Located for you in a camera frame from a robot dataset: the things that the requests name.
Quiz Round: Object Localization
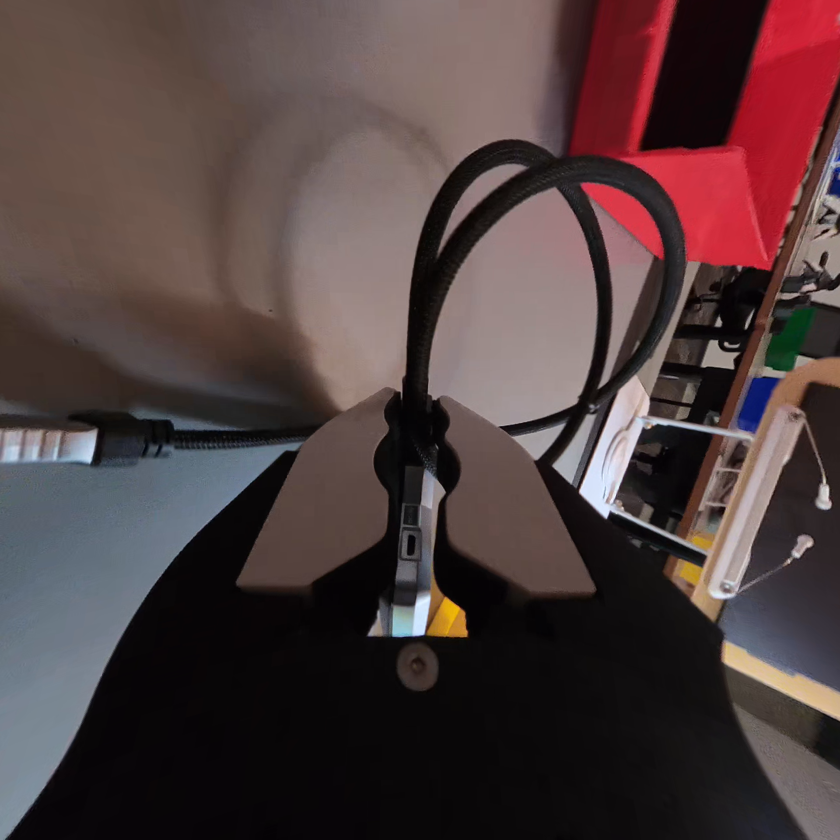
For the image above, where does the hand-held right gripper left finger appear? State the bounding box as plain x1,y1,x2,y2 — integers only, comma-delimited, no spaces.
235,387,401,597

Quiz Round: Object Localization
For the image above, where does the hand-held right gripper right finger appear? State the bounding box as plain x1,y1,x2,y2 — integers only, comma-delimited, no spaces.
434,394,598,601

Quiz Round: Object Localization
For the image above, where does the grey multiport adapter hub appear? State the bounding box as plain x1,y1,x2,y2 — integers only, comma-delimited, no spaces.
377,462,444,639

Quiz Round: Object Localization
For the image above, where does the yellow plastic bin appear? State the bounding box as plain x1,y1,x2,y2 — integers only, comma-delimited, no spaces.
425,594,469,639

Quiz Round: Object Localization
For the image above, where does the black braided hub cable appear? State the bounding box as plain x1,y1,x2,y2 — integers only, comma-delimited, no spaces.
0,138,688,487

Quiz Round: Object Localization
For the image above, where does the red plastic bin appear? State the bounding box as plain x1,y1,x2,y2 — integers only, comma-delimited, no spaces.
567,0,840,271

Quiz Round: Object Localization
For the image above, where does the blue plastic bin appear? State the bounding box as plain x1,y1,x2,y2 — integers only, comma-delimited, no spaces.
737,376,783,432

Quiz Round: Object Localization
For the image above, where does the green plastic bin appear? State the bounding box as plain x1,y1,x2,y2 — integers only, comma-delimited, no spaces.
764,307,816,370

